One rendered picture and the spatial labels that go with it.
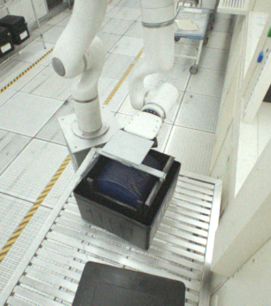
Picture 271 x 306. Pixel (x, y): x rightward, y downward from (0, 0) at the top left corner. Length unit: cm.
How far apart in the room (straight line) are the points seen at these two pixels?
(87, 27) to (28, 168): 152
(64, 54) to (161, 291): 82
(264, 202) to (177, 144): 183
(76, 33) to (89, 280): 77
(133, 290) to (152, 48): 66
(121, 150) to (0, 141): 196
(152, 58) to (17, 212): 154
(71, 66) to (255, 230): 78
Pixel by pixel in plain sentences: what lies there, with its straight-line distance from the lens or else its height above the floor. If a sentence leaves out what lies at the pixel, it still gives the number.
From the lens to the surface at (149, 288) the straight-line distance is 74.
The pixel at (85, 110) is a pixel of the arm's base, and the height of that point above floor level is 91.
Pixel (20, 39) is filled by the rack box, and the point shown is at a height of 24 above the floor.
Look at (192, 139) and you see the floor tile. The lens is 232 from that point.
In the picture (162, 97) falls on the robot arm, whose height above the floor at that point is 111.
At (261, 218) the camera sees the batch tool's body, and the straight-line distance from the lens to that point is 50.
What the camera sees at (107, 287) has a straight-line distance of 74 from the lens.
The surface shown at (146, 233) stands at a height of 89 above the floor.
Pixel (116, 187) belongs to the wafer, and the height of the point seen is 96.
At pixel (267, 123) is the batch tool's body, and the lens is 124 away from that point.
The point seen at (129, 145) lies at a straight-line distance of 69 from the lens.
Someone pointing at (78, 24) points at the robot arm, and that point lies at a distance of 91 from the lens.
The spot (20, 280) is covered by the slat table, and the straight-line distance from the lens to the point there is 92.
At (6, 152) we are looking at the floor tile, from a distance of 242.
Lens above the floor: 158
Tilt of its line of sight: 49 degrees down
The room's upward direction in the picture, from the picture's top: straight up
